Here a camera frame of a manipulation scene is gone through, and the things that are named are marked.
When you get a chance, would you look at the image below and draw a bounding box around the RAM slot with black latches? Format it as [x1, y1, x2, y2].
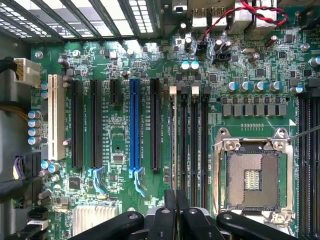
[200, 86, 211, 208]
[180, 86, 190, 193]
[298, 88, 311, 238]

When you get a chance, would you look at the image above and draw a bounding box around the thin metal locking lever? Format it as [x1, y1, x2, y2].
[217, 143, 226, 210]
[287, 126, 320, 144]

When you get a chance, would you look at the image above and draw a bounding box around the silver chipset heatsink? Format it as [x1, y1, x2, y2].
[72, 204, 119, 230]

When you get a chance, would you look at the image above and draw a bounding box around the CPU socket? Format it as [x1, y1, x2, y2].
[212, 126, 295, 226]

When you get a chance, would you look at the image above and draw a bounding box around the green Dell motherboard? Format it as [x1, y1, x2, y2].
[29, 0, 320, 240]

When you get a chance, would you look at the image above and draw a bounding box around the long black expansion slot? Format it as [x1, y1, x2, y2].
[70, 79, 85, 169]
[87, 79, 106, 195]
[149, 77, 162, 171]

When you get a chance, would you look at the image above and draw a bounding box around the blue expansion slot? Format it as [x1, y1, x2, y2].
[128, 77, 146, 198]

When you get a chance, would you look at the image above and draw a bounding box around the short black expansion slot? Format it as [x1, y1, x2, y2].
[109, 78, 123, 106]

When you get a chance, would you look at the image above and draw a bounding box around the white expansion slot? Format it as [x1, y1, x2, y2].
[47, 73, 66, 161]

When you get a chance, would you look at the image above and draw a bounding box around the open metal PC case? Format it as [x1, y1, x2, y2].
[0, 0, 176, 45]

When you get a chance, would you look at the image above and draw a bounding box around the black SATA wire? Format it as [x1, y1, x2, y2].
[4, 219, 50, 240]

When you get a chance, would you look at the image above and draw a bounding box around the black plug with purple wires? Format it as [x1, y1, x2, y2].
[0, 151, 43, 209]

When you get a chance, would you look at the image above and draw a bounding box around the red black twisted wire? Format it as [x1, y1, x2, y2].
[196, 0, 291, 57]

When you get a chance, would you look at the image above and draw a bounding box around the yellow wire bundle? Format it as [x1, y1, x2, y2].
[0, 104, 30, 123]

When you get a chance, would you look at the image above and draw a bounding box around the power wire with white plug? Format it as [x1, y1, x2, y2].
[0, 56, 42, 89]

